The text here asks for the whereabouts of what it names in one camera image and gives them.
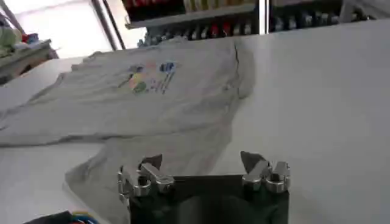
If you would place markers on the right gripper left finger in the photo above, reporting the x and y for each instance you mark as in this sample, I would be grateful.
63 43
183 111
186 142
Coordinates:
143 182

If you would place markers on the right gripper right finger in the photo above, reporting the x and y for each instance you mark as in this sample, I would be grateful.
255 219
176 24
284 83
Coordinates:
274 179

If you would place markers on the grey printed t-shirt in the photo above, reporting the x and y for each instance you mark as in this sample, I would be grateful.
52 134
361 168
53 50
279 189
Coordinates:
152 121

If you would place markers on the shelf rack with bottles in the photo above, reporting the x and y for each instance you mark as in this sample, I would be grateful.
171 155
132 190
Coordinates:
304 15
195 18

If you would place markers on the black slanted pole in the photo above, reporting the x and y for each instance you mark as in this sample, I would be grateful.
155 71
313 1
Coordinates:
114 25

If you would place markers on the small red item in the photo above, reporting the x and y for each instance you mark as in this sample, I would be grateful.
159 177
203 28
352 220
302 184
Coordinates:
29 38

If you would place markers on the green cloth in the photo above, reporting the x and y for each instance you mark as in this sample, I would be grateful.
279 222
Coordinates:
7 38

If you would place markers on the grey side table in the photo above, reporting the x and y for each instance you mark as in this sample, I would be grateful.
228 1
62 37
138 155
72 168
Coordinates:
24 58

